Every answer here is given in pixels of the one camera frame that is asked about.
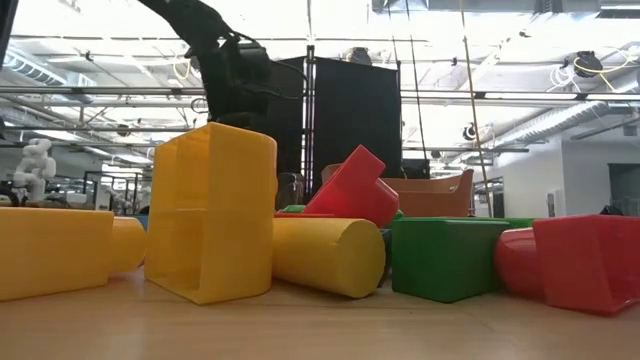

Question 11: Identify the yellow cylinder block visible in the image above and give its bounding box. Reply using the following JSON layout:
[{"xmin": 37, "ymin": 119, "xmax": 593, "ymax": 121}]
[{"xmin": 272, "ymin": 217, "xmax": 387, "ymax": 300}]

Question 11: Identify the red hollow building block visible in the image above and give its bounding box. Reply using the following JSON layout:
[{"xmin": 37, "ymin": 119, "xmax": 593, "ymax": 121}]
[{"xmin": 301, "ymin": 144, "xmax": 401, "ymax": 230}]

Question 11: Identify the dark grey door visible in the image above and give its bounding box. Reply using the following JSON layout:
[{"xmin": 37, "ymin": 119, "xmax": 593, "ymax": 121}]
[{"xmin": 607, "ymin": 162, "xmax": 640, "ymax": 217}]

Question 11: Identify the yellow hollow building block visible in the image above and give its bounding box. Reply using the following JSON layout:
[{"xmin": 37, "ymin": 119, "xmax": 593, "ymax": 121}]
[{"xmin": 144, "ymin": 122, "xmax": 279, "ymax": 305}]

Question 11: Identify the yellow cable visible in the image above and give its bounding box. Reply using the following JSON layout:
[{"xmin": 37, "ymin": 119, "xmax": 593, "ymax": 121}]
[{"xmin": 458, "ymin": 0, "xmax": 490, "ymax": 191}]

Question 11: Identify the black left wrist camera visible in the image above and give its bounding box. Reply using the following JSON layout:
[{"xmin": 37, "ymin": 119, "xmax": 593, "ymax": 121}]
[{"xmin": 234, "ymin": 42, "xmax": 275, "ymax": 90}]

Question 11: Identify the silver ceiling duct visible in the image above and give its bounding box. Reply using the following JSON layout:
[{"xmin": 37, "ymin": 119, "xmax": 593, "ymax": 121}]
[{"xmin": 492, "ymin": 99, "xmax": 640, "ymax": 151}]

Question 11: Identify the orange plastic bin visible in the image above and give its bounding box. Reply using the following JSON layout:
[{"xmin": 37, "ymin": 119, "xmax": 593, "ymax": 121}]
[{"xmin": 321, "ymin": 163, "xmax": 475, "ymax": 219}]

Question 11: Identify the black folding screen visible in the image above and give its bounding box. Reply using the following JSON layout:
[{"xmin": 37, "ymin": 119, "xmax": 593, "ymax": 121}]
[{"xmin": 224, "ymin": 44, "xmax": 404, "ymax": 180}]

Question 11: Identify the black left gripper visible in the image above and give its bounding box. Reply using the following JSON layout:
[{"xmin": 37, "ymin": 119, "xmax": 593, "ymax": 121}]
[{"xmin": 198, "ymin": 41, "xmax": 262, "ymax": 130}]

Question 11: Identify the white humanoid robot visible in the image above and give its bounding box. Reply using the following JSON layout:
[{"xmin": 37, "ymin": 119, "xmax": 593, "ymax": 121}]
[{"xmin": 12, "ymin": 138, "xmax": 58, "ymax": 202}]

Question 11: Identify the green building block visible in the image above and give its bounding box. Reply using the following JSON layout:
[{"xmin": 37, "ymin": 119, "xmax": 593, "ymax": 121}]
[
  {"xmin": 394, "ymin": 215, "xmax": 537, "ymax": 231},
  {"xmin": 390, "ymin": 217, "xmax": 512, "ymax": 304}
]

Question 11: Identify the black ceiling cable reel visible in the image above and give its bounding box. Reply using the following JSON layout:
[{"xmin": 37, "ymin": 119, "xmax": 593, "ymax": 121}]
[{"xmin": 573, "ymin": 49, "xmax": 605, "ymax": 80}]

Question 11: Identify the black thick cable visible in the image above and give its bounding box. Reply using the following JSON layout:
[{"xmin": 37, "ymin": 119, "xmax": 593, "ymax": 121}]
[{"xmin": 408, "ymin": 34, "xmax": 430, "ymax": 176}]

